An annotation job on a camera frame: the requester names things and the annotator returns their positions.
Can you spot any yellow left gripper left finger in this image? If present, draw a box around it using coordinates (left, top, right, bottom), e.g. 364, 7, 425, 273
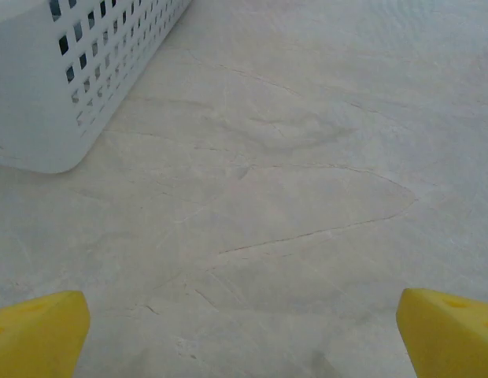
0, 290, 91, 378

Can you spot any white plastic mesh basket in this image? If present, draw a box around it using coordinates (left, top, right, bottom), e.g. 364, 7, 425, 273
0, 0, 194, 175

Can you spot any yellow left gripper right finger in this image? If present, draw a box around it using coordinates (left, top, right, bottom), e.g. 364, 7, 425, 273
396, 287, 488, 378

